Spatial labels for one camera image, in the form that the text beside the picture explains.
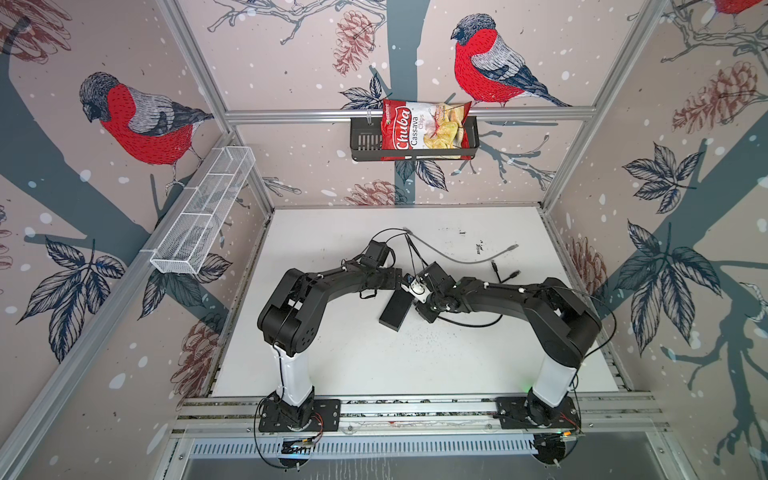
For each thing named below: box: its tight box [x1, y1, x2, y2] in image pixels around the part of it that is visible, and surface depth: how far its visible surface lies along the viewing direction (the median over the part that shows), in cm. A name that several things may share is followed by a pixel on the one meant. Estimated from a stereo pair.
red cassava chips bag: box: [381, 99, 472, 161], surface depth 90 cm
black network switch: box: [378, 289, 415, 332], surface depth 92 cm
